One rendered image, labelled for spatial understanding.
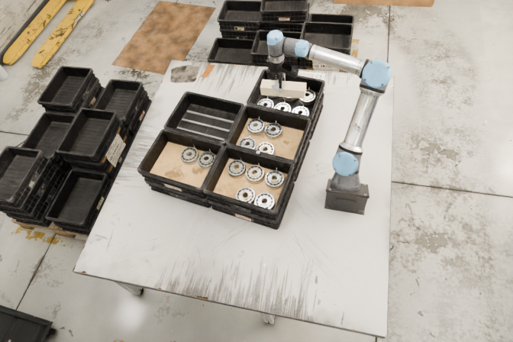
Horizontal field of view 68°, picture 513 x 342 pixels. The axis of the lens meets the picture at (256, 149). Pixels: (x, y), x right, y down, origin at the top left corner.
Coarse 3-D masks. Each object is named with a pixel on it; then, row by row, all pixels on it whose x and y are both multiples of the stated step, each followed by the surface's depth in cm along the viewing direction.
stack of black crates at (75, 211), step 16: (80, 176) 284; (96, 176) 277; (64, 192) 272; (80, 192) 278; (96, 192) 264; (64, 208) 272; (80, 208) 270; (96, 208) 265; (64, 224) 264; (80, 224) 251
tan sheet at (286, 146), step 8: (248, 120) 226; (288, 128) 220; (240, 136) 220; (248, 136) 220; (256, 136) 219; (264, 136) 218; (288, 136) 217; (296, 136) 216; (256, 144) 216; (280, 144) 214; (288, 144) 213; (296, 144) 213; (280, 152) 211; (288, 152) 210
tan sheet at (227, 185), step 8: (232, 160) 212; (224, 168) 209; (264, 168) 206; (224, 176) 206; (224, 184) 204; (232, 184) 203; (240, 184) 202; (248, 184) 202; (256, 184) 201; (264, 184) 201; (216, 192) 201; (224, 192) 201; (232, 192) 200; (256, 192) 199; (272, 192) 198; (280, 192) 197
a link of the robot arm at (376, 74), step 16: (368, 64) 161; (384, 64) 159; (368, 80) 161; (384, 80) 159; (368, 96) 165; (368, 112) 167; (352, 128) 170; (352, 144) 171; (336, 160) 173; (352, 160) 170
